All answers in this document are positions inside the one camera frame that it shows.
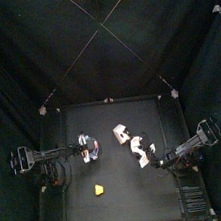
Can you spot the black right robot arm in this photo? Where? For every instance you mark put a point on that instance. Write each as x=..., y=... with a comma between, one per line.
x=189, y=145

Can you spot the salmon sushi toy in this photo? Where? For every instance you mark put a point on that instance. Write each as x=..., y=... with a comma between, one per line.
x=121, y=133

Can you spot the white text label sticker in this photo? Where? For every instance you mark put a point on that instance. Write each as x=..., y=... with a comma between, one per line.
x=194, y=200

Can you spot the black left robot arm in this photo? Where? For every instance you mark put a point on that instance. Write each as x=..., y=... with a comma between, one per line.
x=42, y=155

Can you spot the yellow block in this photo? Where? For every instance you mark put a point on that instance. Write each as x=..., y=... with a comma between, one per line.
x=99, y=189

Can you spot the silver frame clamp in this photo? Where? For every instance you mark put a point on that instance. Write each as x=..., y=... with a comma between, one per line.
x=42, y=110
x=174, y=93
x=108, y=99
x=217, y=8

